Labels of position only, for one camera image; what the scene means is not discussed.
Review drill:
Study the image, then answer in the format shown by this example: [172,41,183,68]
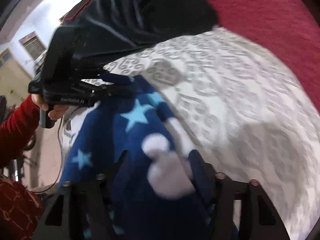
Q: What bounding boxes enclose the navy fleece mouse-print pants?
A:
[61,75,212,239]

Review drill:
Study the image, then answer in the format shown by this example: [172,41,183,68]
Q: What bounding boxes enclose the red sleeved left forearm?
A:
[0,95,40,167]

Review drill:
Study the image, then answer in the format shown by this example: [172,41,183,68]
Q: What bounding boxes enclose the person's left hand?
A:
[31,93,70,121]

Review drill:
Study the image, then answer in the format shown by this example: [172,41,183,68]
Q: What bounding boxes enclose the dark teal velvet cloth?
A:
[59,0,219,64]

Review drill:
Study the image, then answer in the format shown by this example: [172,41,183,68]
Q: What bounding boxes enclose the white grey patterned bedspread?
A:
[69,28,319,239]

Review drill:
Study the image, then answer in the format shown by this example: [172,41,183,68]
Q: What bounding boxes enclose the red patterned mattress cover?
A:
[207,0,319,108]

